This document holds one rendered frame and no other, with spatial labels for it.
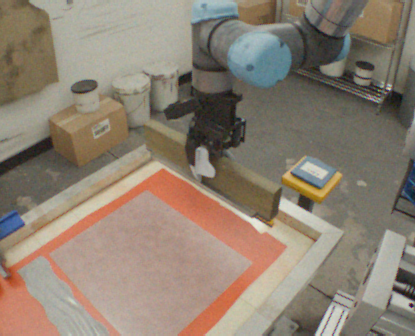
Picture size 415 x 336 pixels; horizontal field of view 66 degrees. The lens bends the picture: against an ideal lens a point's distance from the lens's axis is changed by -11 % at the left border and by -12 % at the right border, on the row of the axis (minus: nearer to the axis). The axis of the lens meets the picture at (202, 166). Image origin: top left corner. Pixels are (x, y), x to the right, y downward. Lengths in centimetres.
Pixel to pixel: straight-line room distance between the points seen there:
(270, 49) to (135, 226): 54
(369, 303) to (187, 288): 40
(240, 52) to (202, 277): 46
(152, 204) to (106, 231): 13
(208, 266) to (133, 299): 17
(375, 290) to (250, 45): 34
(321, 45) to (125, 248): 57
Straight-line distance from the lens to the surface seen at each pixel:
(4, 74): 253
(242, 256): 78
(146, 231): 83
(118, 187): 95
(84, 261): 80
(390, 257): 51
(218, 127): 63
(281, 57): 48
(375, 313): 46
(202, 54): 58
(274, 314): 67
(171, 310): 70
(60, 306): 75
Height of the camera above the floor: 157
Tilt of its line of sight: 39 degrees down
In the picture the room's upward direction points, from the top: straight up
